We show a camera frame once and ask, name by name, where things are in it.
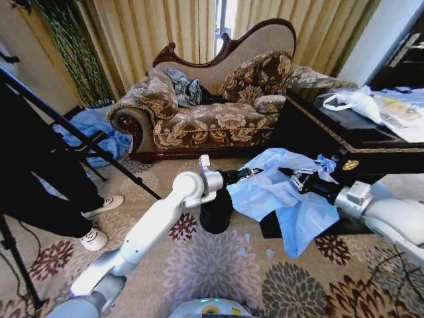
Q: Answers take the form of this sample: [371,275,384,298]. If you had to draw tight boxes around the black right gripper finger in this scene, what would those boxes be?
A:
[278,167,316,182]
[290,176,307,193]

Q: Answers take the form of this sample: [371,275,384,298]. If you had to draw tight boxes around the blue plastic garbage bag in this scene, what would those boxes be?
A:
[227,147,341,260]

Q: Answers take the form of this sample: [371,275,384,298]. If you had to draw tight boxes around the black round trash bin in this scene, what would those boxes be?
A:
[199,187,233,235]

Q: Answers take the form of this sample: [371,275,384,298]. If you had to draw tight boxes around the white plastic bag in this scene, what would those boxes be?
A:
[322,85,382,124]

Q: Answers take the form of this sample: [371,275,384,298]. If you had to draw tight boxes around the black cabinet with gold trim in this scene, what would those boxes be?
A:
[260,88,424,239]

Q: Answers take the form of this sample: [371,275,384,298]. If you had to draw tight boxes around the floral brown chaise sofa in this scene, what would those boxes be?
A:
[107,18,358,164]

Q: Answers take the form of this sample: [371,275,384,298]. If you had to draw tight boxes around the floral brown bolster cushion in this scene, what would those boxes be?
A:
[252,94,287,114]

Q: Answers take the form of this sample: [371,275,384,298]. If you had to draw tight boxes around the black crumpled cloth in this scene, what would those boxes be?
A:
[197,83,227,105]

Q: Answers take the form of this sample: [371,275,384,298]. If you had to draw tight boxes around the large floral brown pillow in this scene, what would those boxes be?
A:
[217,50,294,104]

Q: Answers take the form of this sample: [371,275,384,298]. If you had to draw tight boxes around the grey blue crumpled clothes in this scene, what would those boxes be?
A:
[163,67,203,109]

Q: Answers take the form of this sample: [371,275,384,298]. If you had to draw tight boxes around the floral brown square pillow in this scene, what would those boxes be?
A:
[141,67,180,121]

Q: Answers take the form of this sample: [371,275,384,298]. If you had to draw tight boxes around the printed newspaper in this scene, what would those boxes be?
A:
[373,87,424,144]

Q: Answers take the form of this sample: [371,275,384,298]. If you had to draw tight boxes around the person's white shoe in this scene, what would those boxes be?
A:
[81,195,125,219]
[79,227,109,252]

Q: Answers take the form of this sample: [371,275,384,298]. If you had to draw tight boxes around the white robot front shell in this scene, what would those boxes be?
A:
[167,297,253,318]

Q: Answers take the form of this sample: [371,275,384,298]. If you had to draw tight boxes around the beige pleated curtain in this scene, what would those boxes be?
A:
[75,0,217,101]
[233,0,382,78]

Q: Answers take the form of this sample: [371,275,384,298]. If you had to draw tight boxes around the dark glossy furniture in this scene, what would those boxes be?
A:
[368,32,424,92]

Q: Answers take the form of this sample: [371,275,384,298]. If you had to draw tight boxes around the black tripod stand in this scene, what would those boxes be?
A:
[0,66,162,311]

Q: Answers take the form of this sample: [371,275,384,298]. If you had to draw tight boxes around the person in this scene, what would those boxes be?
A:
[0,81,125,252]

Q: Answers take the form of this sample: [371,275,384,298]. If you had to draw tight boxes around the green hanging plant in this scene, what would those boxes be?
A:
[32,0,114,107]

